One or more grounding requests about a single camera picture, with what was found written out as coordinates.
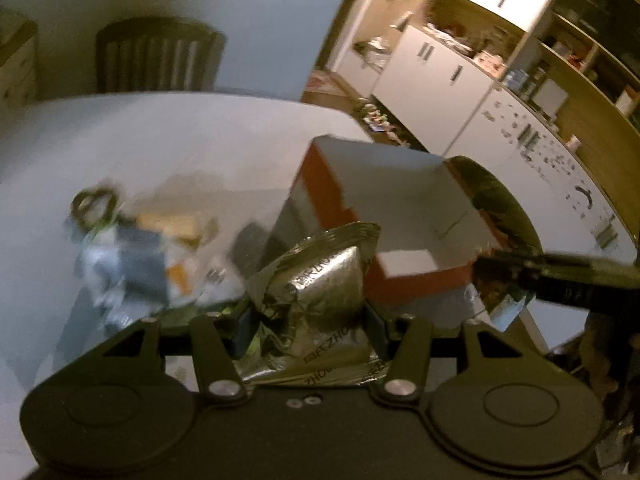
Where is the silver foil snack bag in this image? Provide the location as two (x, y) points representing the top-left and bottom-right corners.
(235, 222), (388, 386)

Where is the white grey paper bag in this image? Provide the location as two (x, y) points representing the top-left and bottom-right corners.
(79, 224), (203, 330)

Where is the small yellow cardboard box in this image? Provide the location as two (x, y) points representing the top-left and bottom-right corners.
(134, 210), (219, 249)

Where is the person right hand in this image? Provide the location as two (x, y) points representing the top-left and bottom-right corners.
(579, 311), (626, 401)

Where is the white fridge with magnets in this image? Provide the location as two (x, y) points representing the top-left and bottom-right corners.
(445, 88), (637, 263)

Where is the dark green upholstered chair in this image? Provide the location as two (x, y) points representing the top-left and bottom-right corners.
(447, 155), (542, 255)

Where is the red cardboard shoe box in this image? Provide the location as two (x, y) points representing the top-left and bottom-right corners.
(288, 136), (504, 308)

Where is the pair of small shoes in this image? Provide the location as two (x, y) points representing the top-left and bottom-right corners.
(354, 99), (397, 134)

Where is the patterned door mat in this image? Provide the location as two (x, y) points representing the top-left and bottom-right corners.
(300, 70), (359, 108)

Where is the dark wooden chair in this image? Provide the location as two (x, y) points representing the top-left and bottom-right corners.
(96, 16), (227, 93)

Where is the white wall cabinet unit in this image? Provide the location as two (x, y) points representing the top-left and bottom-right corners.
(328, 0), (551, 155)

